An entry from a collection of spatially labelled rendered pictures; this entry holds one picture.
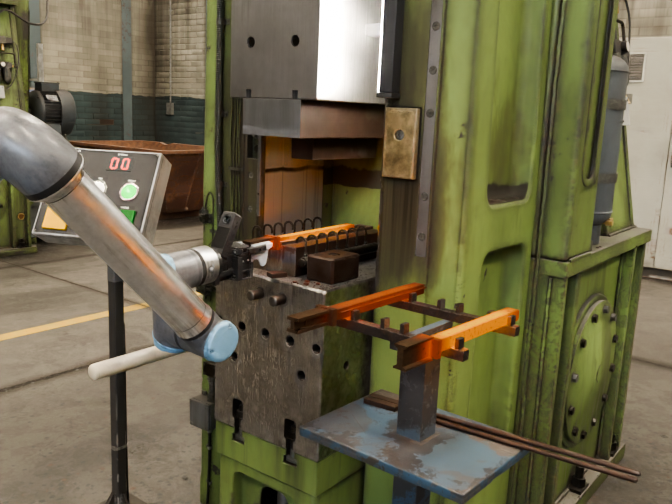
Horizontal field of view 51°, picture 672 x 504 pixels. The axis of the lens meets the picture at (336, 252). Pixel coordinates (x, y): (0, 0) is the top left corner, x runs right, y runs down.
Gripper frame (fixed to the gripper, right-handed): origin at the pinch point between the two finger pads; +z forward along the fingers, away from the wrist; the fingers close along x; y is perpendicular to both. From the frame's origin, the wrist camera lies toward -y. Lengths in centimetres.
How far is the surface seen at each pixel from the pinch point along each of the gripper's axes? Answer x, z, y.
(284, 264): 3.8, 2.9, 6.0
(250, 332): -2.1, -4.0, 24.3
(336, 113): 7.5, 19.2, -32.6
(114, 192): -50, -10, -9
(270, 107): -2.6, 4.6, -34.0
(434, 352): 66, -28, 5
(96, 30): -800, 500, -111
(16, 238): -465, 178, 95
